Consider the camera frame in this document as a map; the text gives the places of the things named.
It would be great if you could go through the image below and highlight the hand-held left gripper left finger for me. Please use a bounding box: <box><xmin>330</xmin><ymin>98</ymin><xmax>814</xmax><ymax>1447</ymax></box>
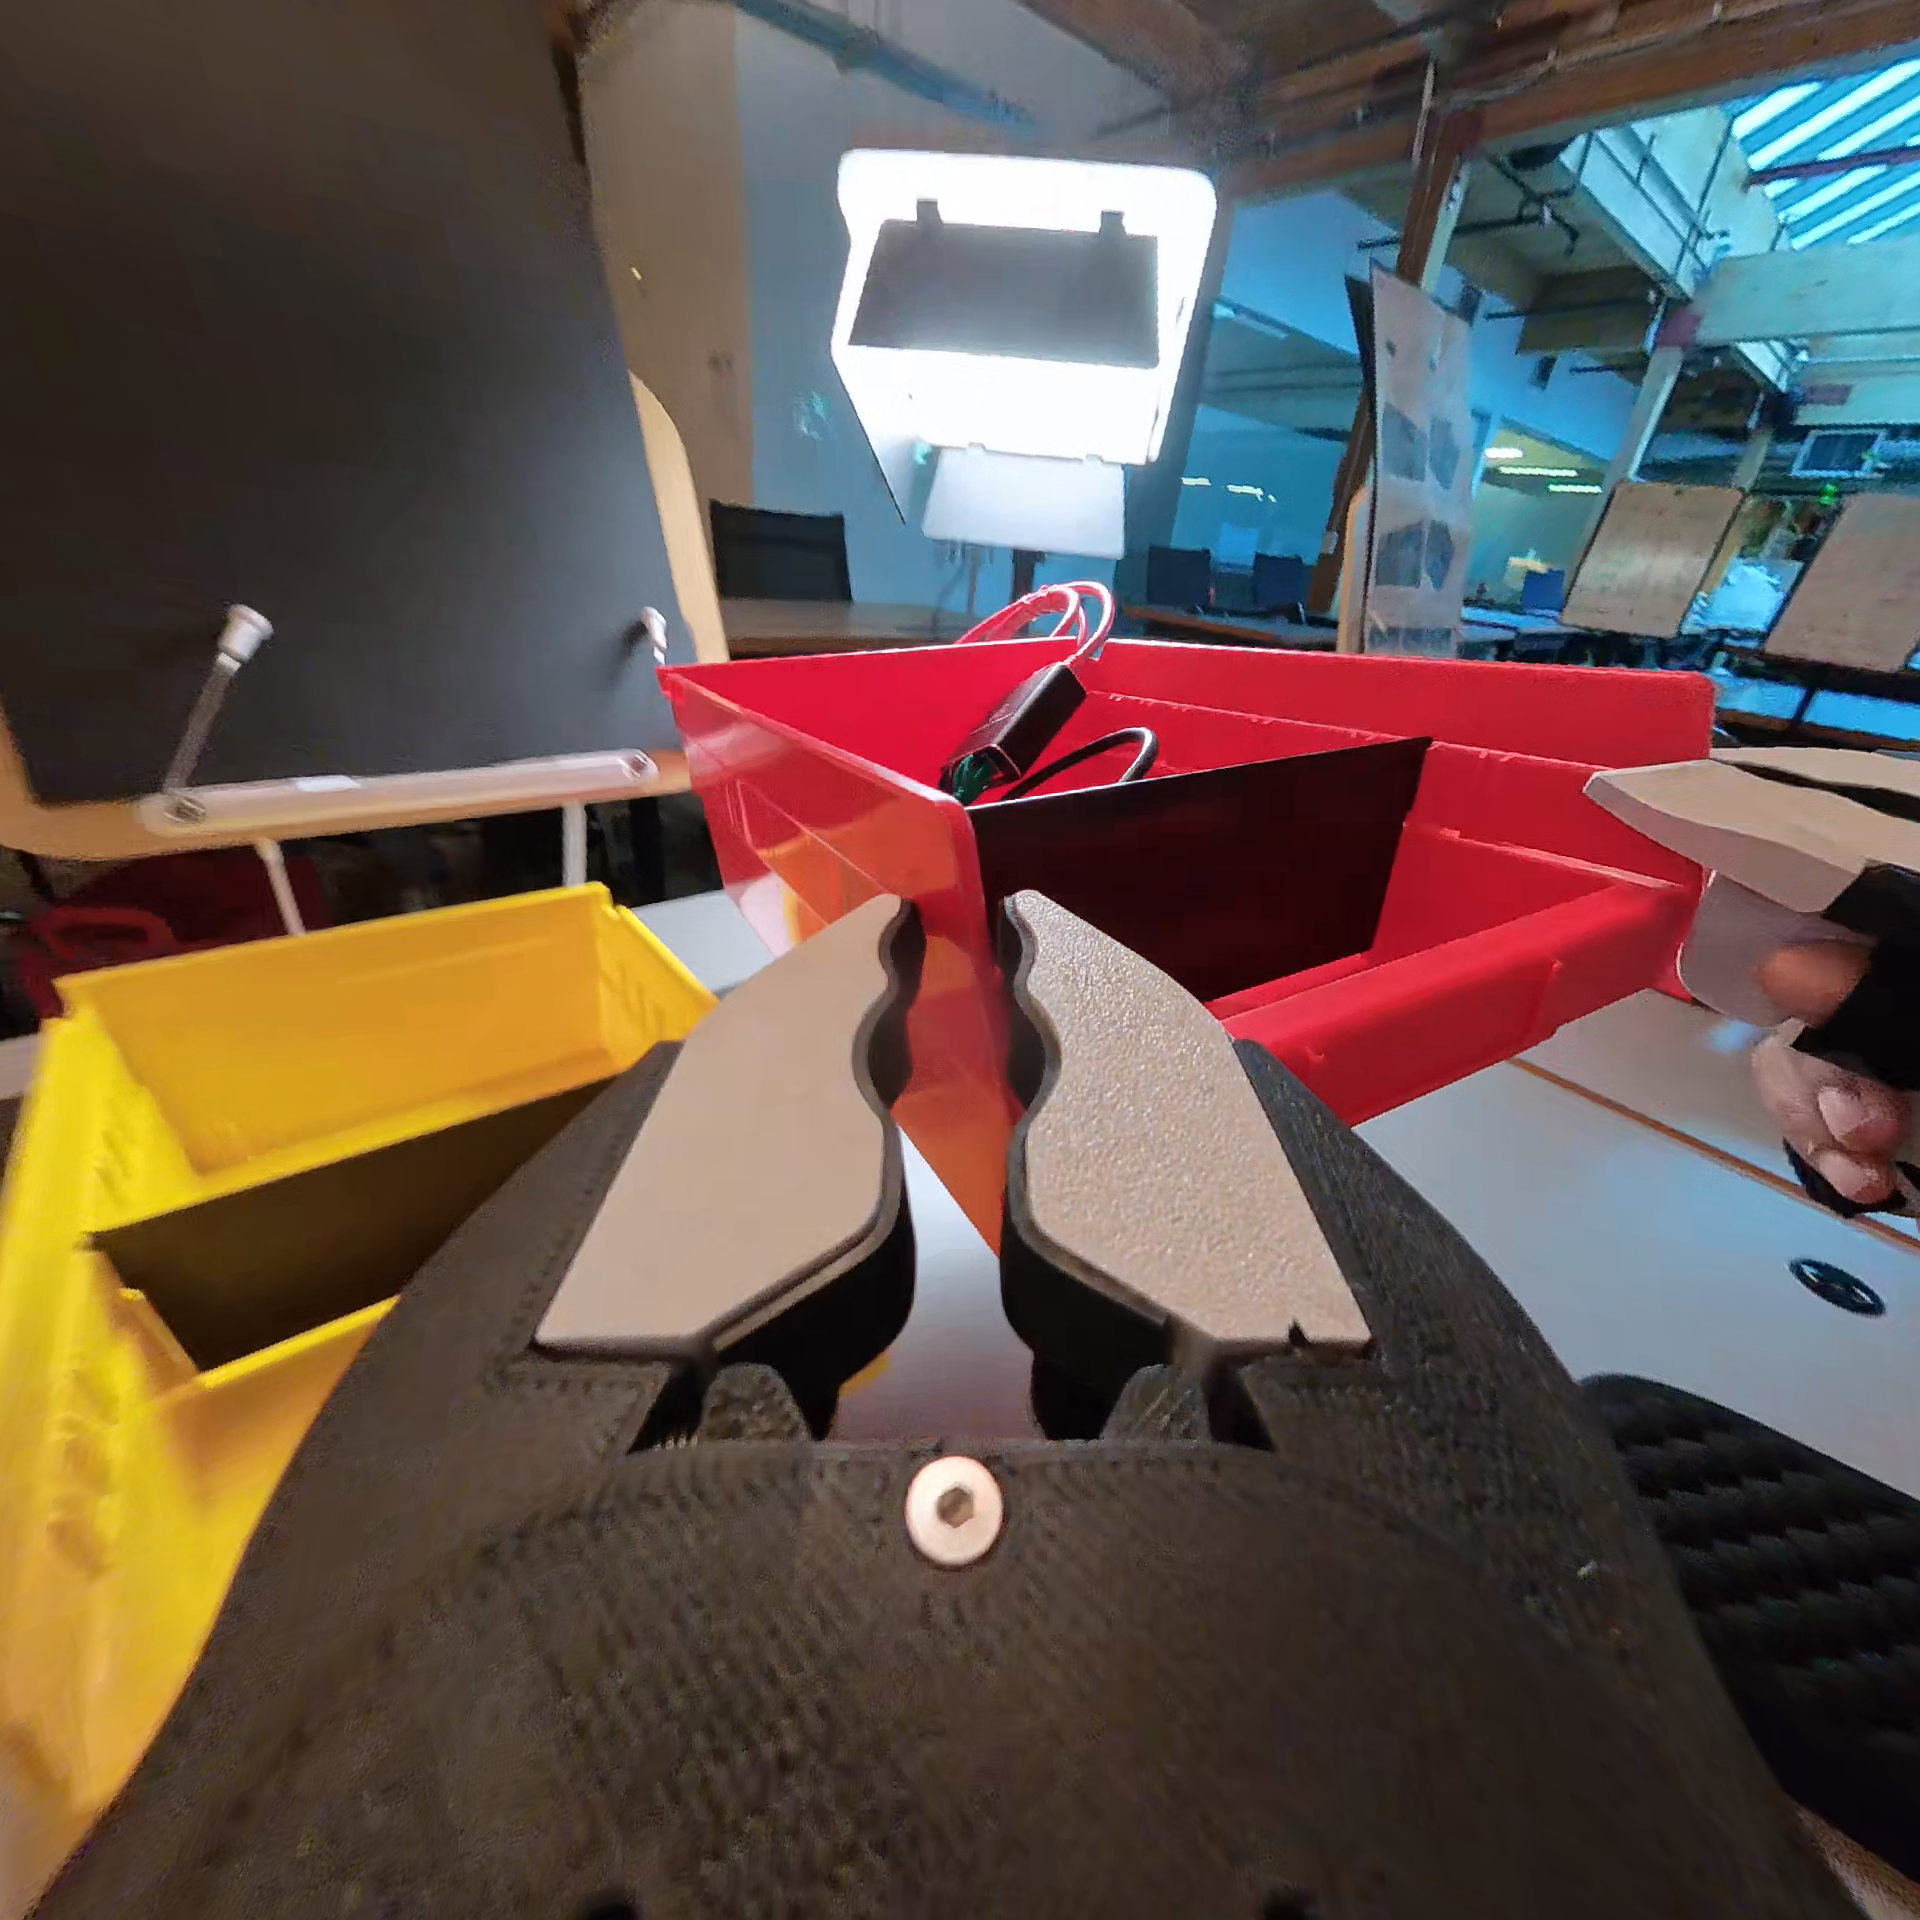
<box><xmin>532</xmin><ymin>891</ymin><xmax>921</xmax><ymax>1366</ymax></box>

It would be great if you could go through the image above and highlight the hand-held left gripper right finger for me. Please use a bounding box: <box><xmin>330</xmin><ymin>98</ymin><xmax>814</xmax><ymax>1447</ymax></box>
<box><xmin>996</xmin><ymin>890</ymin><xmax>1373</xmax><ymax>1366</ymax></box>

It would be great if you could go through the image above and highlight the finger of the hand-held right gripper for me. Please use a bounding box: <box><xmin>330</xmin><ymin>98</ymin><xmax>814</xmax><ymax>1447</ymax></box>
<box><xmin>1581</xmin><ymin>759</ymin><xmax>1920</xmax><ymax>914</ymax></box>
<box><xmin>1710</xmin><ymin>746</ymin><xmax>1920</xmax><ymax>820</ymax></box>

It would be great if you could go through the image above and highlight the red plastic bin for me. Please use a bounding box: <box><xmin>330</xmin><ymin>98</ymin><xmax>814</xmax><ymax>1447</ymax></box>
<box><xmin>655</xmin><ymin>638</ymin><xmax>1719</xmax><ymax>1250</ymax></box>

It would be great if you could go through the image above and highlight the black power cable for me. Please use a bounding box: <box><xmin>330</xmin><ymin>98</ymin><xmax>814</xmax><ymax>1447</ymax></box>
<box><xmin>1036</xmin><ymin>726</ymin><xmax>1161</xmax><ymax>797</ymax></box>

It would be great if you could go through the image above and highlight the black network switch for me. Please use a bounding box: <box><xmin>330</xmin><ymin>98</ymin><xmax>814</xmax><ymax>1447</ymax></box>
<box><xmin>942</xmin><ymin>663</ymin><xmax>1089</xmax><ymax>797</ymax></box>

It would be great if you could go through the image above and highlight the yellow plastic bin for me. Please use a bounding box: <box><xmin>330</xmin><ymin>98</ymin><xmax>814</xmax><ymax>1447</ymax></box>
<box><xmin>0</xmin><ymin>883</ymin><xmax>724</xmax><ymax>1912</ymax></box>

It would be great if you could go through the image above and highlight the red ethernet cable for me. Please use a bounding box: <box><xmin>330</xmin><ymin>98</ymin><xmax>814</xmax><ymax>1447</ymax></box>
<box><xmin>950</xmin><ymin>582</ymin><xmax>1120</xmax><ymax>671</ymax></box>

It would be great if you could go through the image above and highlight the person's right hand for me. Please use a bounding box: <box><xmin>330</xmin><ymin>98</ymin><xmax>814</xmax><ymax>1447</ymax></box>
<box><xmin>1750</xmin><ymin>936</ymin><xmax>1920</xmax><ymax>1208</ymax></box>

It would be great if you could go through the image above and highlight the brown pegboard panel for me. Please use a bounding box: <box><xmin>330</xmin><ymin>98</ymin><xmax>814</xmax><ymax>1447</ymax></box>
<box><xmin>1762</xmin><ymin>491</ymin><xmax>1920</xmax><ymax>677</ymax></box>
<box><xmin>1558</xmin><ymin>480</ymin><xmax>1753</xmax><ymax>643</ymax></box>

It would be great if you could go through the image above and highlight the tall printed poster board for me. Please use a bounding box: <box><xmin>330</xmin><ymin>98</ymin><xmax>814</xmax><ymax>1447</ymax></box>
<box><xmin>1341</xmin><ymin>267</ymin><xmax>1481</xmax><ymax>655</ymax></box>

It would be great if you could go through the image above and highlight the brown wooden desk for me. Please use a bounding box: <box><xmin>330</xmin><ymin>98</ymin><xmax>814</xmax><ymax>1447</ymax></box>
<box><xmin>720</xmin><ymin>597</ymin><xmax>985</xmax><ymax>658</ymax></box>

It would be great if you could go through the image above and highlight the black textured pad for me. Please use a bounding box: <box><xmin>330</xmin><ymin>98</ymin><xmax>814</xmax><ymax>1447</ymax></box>
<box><xmin>1581</xmin><ymin>1371</ymin><xmax>1920</xmax><ymax>1883</ymax></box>

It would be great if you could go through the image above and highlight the white softbox light panel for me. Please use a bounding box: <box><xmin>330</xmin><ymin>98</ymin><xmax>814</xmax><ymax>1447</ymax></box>
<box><xmin>830</xmin><ymin>146</ymin><xmax>1220</xmax><ymax>570</ymax></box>

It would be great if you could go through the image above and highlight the wood-rimmed black board stand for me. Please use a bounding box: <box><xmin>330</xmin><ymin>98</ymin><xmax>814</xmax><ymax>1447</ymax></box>
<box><xmin>0</xmin><ymin>0</ymin><xmax>740</xmax><ymax>939</ymax></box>

